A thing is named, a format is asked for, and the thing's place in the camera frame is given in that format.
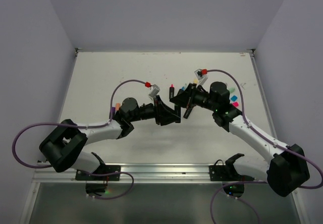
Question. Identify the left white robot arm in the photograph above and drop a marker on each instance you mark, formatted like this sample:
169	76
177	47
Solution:
63	147

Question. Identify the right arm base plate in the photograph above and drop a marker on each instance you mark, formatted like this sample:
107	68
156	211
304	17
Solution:
225	171

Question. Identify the blue capped black highlighter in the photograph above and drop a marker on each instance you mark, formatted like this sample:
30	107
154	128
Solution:
181	90

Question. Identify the purple capped black highlighter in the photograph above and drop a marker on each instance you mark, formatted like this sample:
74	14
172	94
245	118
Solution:
112	112

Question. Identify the pink capped black highlighter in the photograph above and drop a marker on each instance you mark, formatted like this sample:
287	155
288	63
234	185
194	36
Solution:
171	91

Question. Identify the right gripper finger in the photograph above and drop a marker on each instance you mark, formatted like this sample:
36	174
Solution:
188	111
184	97

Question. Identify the green capped black highlighter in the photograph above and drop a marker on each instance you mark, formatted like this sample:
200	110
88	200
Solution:
177	110

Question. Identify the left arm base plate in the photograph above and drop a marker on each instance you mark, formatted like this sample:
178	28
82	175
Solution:
93	168

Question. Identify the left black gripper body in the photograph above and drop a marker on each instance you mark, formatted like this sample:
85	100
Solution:
146	112

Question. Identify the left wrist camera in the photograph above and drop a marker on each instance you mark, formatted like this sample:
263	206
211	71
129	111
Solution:
154	90

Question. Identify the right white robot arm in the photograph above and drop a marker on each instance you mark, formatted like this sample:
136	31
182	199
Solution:
284	169

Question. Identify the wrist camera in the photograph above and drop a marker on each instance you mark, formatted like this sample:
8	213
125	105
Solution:
201	75
154	90

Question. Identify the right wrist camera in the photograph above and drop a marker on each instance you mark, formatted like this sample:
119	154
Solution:
201	75

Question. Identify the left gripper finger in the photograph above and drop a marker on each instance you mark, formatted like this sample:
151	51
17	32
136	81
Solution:
164	120
164	112

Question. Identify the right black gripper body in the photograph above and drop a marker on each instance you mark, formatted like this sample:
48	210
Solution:
202	99

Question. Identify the aluminium mounting rail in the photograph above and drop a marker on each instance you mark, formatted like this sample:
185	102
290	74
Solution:
142	173

